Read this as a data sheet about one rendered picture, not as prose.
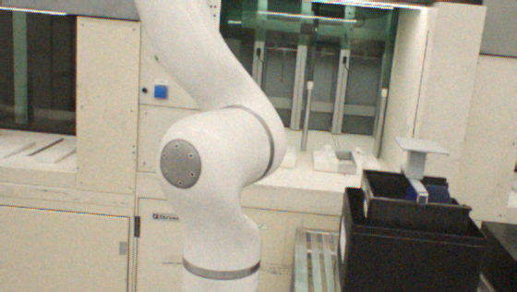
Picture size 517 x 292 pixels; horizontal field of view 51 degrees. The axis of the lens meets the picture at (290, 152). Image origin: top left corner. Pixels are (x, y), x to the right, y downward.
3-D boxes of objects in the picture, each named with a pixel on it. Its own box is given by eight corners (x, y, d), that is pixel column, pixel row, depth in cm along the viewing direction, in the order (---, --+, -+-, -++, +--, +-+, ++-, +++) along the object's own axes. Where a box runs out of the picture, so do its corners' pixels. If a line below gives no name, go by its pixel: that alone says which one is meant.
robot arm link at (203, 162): (273, 258, 87) (287, 111, 82) (208, 307, 71) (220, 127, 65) (210, 239, 92) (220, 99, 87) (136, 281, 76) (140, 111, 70)
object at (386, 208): (351, 250, 139) (366, 128, 131) (431, 259, 138) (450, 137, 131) (358, 297, 115) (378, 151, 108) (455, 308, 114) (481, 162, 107)
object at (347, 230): (336, 249, 140) (343, 186, 136) (444, 261, 140) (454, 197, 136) (341, 302, 113) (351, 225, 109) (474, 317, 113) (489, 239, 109)
